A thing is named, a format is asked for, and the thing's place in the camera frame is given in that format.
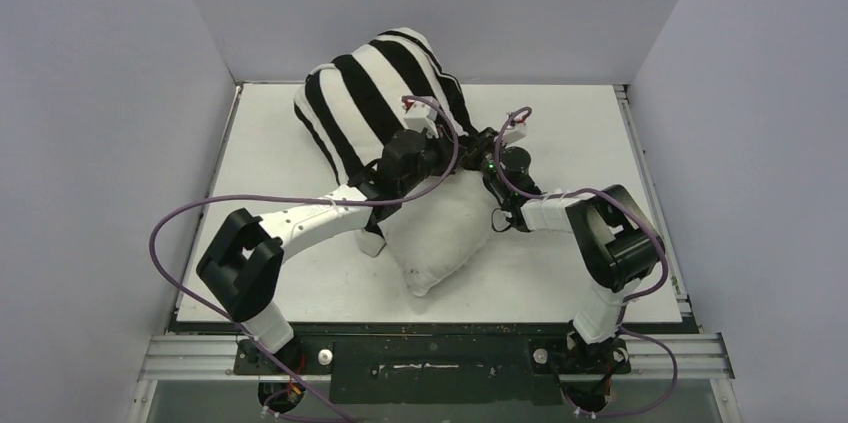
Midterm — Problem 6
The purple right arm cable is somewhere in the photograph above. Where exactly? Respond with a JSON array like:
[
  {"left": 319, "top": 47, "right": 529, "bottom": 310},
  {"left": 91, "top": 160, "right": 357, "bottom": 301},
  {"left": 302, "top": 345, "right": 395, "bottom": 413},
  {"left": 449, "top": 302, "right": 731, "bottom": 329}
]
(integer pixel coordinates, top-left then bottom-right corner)
[{"left": 493, "top": 104, "right": 680, "bottom": 342}]

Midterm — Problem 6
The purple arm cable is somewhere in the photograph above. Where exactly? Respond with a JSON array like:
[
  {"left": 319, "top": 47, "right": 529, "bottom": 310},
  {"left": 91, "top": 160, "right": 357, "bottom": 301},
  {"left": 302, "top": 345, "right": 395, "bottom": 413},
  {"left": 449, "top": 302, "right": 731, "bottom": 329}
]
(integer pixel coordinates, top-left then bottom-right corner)
[
  {"left": 145, "top": 94, "right": 465, "bottom": 423},
  {"left": 493, "top": 104, "right": 680, "bottom": 342}
]

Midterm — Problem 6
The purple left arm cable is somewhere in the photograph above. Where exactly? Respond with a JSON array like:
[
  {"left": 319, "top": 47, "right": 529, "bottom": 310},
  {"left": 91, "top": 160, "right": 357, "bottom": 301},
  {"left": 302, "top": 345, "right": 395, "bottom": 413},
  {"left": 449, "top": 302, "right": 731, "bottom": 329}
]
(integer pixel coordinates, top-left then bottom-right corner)
[{"left": 145, "top": 94, "right": 465, "bottom": 423}]

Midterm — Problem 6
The black metal base rail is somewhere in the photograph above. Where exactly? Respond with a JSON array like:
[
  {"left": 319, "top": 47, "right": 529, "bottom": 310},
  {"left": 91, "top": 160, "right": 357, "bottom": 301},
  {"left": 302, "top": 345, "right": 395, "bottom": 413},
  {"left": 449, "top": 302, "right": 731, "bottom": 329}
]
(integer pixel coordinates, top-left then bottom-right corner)
[{"left": 143, "top": 319, "right": 733, "bottom": 423}]

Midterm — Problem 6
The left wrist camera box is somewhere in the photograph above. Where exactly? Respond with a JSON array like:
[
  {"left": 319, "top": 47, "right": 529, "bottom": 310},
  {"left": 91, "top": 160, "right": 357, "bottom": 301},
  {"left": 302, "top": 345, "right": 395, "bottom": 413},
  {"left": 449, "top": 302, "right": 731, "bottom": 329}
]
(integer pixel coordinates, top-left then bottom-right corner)
[{"left": 401, "top": 95, "right": 441, "bottom": 133}]

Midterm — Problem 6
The white pillow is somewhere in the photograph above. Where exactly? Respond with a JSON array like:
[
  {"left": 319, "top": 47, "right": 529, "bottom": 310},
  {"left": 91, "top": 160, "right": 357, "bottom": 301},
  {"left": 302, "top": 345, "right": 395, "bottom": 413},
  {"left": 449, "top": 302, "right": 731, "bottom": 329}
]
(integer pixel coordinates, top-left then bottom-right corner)
[{"left": 354, "top": 170, "right": 498, "bottom": 297}]

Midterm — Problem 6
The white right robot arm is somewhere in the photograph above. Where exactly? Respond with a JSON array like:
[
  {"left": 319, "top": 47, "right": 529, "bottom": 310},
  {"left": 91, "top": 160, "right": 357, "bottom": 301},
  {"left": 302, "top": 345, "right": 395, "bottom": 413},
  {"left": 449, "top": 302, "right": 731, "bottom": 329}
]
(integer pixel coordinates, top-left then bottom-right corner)
[{"left": 459, "top": 128, "right": 670, "bottom": 371}]

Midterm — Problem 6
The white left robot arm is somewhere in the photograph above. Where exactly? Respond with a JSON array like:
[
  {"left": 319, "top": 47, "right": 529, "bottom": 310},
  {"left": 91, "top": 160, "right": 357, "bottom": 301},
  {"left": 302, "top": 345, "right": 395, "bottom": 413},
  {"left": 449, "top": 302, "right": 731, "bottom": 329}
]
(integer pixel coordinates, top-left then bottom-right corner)
[{"left": 196, "top": 126, "right": 460, "bottom": 373}]

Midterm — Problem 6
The black white striped pillowcase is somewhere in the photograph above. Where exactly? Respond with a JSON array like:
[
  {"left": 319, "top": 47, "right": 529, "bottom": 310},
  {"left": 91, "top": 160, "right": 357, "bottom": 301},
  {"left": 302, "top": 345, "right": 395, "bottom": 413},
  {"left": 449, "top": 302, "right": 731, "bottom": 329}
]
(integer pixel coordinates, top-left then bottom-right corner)
[{"left": 293, "top": 27, "right": 479, "bottom": 184}]

